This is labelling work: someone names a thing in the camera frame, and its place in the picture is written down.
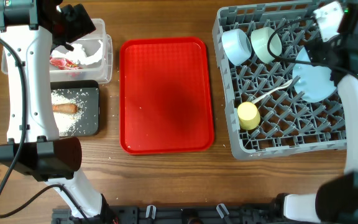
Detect white napkin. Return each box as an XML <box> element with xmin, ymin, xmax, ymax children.
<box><xmin>51</xmin><ymin>40</ymin><xmax>103</xmax><ymax>65</ymax></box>

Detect red snack wrapper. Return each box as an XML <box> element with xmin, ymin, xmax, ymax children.
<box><xmin>50</xmin><ymin>57</ymin><xmax>81</xmax><ymax>70</ymax></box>

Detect light blue oval plate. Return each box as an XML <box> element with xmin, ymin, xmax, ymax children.
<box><xmin>292</xmin><ymin>63</ymin><xmax>336</xmax><ymax>103</ymax></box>

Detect white plastic spoon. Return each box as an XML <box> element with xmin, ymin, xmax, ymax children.
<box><xmin>251</xmin><ymin>79</ymin><xmax>293</xmax><ymax>104</ymax></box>

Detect pale green bowl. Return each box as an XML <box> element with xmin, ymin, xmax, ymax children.
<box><xmin>250</xmin><ymin>27</ymin><xmax>282</xmax><ymax>63</ymax></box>

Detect white rice pile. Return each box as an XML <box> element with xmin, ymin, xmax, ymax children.
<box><xmin>51</xmin><ymin>89</ymin><xmax>84</xmax><ymax>137</ymax></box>

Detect brown sausage piece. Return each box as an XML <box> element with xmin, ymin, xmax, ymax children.
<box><xmin>52</xmin><ymin>103</ymin><xmax>78</xmax><ymax>114</ymax></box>

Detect light blue rice bowl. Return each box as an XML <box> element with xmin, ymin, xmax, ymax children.
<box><xmin>222</xmin><ymin>29</ymin><xmax>252</xmax><ymax>66</ymax></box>

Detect yellow plastic cup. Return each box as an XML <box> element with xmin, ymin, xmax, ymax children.
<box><xmin>237</xmin><ymin>102</ymin><xmax>260</xmax><ymax>131</ymax></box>

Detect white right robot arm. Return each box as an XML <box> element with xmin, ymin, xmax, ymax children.
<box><xmin>280</xmin><ymin>1</ymin><xmax>358</xmax><ymax>223</ymax></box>

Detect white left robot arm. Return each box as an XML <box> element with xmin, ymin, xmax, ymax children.
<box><xmin>0</xmin><ymin>0</ymin><xmax>108</xmax><ymax>222</ymax></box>

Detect clear plastic waste bin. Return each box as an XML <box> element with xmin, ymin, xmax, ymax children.
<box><xmin>0</xmin><ymin>19</ymin><xmax>112</xmax><ymax>88</ymax></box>

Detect black waste tray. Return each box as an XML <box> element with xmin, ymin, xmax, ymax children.
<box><xmin>50</xmin><ymin>80</ymin><xmax>99</xmax><ymax>138</ymax></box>

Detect grey dishwasher rack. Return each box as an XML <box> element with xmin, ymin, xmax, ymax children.
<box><xmin>213</xmin><ymin>1</ymin><xmax>347</xmax><ymax>160</ymax></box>

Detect red serving tray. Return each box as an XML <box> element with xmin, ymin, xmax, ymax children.
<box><xmin>119</xmin><ymin>37</ymin><xmax>214</xmax><ymax>155</ymax></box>

